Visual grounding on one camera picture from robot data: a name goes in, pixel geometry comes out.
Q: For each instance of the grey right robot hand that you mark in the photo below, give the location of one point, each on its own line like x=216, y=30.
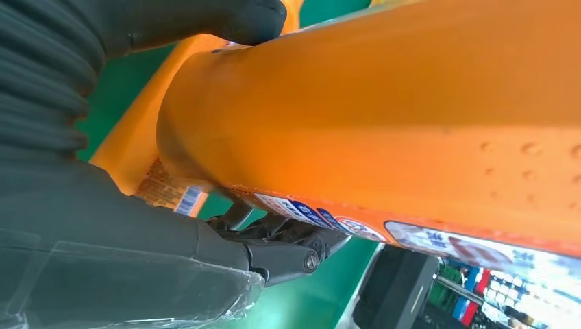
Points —
x=90, y=213

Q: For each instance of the clear plastic film wrap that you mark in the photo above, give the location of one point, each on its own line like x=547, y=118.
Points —
x=113, y=290

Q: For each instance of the black carry case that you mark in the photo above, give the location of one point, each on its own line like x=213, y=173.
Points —
x=395, y=290

